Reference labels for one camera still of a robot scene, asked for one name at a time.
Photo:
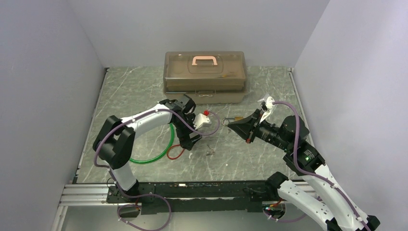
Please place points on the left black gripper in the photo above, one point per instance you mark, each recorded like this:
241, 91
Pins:
186, 142

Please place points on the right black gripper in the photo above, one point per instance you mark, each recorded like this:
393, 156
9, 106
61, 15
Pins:
248, 130

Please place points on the silver key set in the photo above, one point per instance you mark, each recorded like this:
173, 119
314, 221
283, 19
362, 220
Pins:
210, 151

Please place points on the red cable lock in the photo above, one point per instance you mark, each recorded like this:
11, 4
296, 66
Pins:
175, 152

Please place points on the green cable lock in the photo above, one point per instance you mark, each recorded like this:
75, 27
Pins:
153, 145

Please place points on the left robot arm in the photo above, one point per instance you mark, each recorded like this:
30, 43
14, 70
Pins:
115, 140

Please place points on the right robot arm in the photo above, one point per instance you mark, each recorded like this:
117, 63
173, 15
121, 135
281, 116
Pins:
334, 210

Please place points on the brass padlock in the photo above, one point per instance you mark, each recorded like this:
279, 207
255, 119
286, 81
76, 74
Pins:
225, 121

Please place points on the brown translucent tool box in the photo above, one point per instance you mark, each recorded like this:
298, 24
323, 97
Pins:
205, 83

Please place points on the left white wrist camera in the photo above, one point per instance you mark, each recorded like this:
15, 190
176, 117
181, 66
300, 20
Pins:
202, 120

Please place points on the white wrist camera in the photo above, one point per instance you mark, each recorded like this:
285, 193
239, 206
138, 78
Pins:
267, 107
202, 120

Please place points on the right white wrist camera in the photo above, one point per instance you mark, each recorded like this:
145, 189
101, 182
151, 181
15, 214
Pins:
267, 107

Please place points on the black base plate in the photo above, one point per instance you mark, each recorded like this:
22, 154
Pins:
163, 205

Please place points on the pink tool box handle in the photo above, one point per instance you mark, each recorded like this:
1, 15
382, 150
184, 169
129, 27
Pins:
204, 58

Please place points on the aluminium frame rail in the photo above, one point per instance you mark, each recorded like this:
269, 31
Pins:
108, 194

